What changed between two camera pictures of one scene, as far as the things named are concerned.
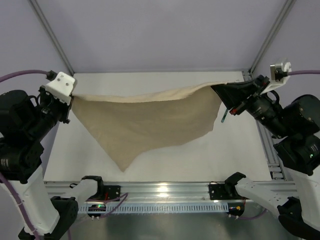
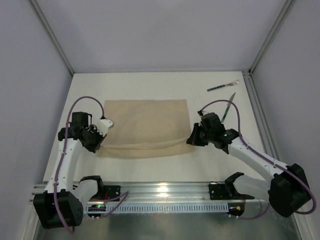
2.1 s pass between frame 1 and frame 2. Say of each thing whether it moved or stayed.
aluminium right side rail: stayed
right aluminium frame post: stayed
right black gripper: moved
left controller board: stayed
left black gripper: moved
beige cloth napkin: moved
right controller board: stayed
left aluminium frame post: stayed
